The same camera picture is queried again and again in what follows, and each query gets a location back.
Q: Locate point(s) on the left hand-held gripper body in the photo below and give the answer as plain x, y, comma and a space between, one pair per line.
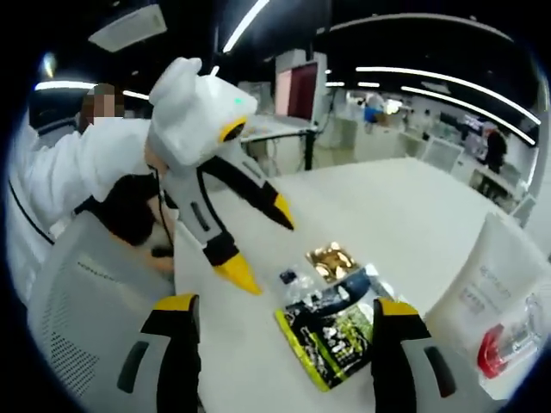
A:
193, 116

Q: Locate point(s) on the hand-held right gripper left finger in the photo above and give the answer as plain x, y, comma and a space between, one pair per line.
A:
163, 370

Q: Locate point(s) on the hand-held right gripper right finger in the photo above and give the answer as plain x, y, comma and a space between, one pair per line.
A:
413, 370

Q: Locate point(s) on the red collar skincare bottle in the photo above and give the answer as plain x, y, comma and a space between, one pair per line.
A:
490, 350

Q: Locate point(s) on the white skincare tube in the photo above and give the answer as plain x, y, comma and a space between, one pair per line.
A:
482, 266

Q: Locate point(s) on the person's left hand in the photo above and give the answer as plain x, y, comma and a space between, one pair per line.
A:
155, 157

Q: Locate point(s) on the white desk with black legs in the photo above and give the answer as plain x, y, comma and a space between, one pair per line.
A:
275, 131

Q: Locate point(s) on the person's black garment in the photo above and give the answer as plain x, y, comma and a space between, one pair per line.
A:
129, 211

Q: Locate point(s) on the white mesh office chair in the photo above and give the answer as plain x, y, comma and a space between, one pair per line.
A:
94, 310

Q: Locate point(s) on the small clear sachet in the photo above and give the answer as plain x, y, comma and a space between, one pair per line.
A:
295, 284

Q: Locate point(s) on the ceiling light strip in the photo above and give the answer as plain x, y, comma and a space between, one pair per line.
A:
430, 76
473, 108
245, 23

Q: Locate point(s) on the red pink partition panel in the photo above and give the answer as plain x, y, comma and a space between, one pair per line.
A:
301, 90

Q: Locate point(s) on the ceiling air conditioner vent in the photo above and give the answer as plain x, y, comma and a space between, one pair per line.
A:
129, 26

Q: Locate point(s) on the gold foil packet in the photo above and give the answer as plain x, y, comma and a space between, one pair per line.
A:
331, 260

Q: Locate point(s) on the person's white jacket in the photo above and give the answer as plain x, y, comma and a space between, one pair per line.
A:
26, 215

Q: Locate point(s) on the white background office chair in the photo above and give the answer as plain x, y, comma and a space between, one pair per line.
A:
443, 155
523, 208

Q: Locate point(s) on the white ceiling rail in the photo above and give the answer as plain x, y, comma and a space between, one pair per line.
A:
409, 17

